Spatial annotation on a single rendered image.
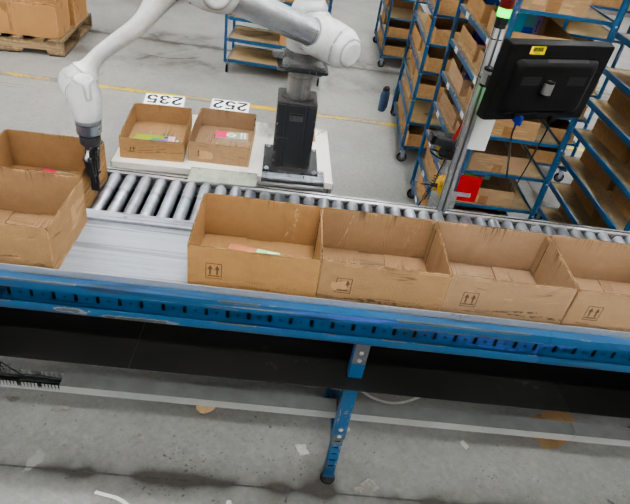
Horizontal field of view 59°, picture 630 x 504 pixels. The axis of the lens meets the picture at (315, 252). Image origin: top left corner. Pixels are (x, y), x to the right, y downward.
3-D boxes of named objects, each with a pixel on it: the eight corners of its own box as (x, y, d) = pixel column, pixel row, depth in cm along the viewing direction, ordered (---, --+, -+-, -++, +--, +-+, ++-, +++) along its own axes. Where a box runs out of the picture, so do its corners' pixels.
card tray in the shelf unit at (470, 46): (457, 40, 339) (462, 23, 333) (506, 47, 341) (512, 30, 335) (471, 62, 306) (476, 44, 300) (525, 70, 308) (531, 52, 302)
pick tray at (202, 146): (255, 132, 291) (257, 114, 285) (248, 168, 261) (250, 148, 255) (200, 125, 289) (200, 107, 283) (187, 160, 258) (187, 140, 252)
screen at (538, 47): (544, 170, 250) (608, 41, 213) (567, 192, 239) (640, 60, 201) (452, 175, 234) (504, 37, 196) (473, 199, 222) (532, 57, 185)
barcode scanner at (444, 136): (422, 148, 246) (432, 126, 240) (447, 155, 247) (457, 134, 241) (424, 155, 240) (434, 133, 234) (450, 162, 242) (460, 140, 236)
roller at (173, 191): (176, 175, 245) (169, 181, 247) (146, 246, 203) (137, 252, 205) (185, 183, 247) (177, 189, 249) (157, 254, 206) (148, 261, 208)
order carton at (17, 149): (108, 176, 239) (105, 140, 229) (85, 214, 215) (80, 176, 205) (13, 165, 236) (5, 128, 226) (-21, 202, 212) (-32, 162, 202)
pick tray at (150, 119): (192, 126, 287) (192, 108, 281) (183, 162, 256) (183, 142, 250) (135, 121, 283) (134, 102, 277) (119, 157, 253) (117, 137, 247)
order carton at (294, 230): (316, 246, 197) (322, 206, 186) (314, 303, 173) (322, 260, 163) (203, 233, 194) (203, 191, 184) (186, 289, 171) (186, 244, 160)
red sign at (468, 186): (474, 201, 256) (483, 177, 248) (474, 202, 255) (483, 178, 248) (440, 197, 255) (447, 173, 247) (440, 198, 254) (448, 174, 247)
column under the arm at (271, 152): (264, 145, 281) (270, 81, 261) (315, 151, 283) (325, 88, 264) (262, 171, 260) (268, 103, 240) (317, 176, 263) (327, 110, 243)
